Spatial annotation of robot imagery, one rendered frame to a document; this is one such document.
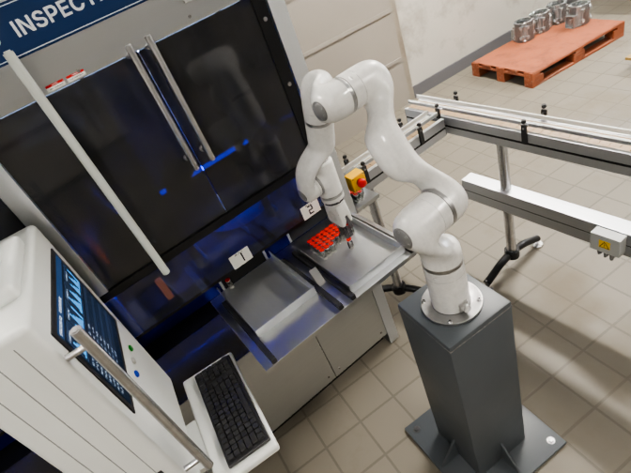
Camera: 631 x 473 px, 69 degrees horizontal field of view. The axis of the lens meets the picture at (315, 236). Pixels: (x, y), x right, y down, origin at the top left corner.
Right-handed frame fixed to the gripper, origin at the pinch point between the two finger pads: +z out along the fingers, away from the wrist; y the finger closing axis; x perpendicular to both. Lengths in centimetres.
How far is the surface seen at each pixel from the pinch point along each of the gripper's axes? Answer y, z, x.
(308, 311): 12.8, 8.8, -30.5
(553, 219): 24, 47, 89
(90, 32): -18, -92, -41
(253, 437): 35, 14, -69
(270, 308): -0.1, 8.6, -39.2
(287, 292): -1.5, 8.6, -30.5
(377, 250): 10.0, 8.6, 5.0
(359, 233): -4.3, 8.6, 7.4
